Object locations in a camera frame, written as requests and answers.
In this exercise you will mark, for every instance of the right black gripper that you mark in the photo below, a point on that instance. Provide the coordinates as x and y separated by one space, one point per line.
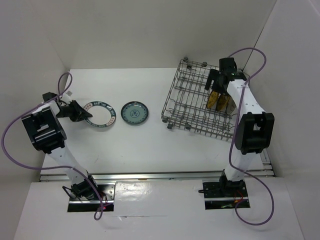
214 73

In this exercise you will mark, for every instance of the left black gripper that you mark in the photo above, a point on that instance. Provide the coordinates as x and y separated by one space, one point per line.
80 113

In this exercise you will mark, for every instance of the yellow plate brown rim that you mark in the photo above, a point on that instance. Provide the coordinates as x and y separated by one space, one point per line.
212 99

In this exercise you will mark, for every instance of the white plate green lettered rim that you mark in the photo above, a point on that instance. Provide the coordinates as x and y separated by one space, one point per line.
103 114

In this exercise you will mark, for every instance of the blue floral teal plate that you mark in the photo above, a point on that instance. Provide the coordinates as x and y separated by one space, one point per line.
134 113

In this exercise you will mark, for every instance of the white plate grey line pattern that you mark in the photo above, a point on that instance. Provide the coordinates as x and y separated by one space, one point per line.
231 106

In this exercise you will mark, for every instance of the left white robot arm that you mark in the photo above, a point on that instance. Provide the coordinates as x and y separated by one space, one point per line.
48 136

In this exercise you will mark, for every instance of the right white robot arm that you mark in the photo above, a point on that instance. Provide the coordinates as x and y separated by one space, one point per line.
253 128

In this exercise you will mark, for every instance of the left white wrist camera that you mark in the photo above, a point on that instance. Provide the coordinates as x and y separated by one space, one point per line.
66 97

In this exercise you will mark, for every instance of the grey wire dish rack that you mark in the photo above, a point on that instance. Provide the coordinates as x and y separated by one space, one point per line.
185 104

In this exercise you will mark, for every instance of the aluminium rail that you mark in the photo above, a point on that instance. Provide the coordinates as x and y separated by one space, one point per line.
153 176

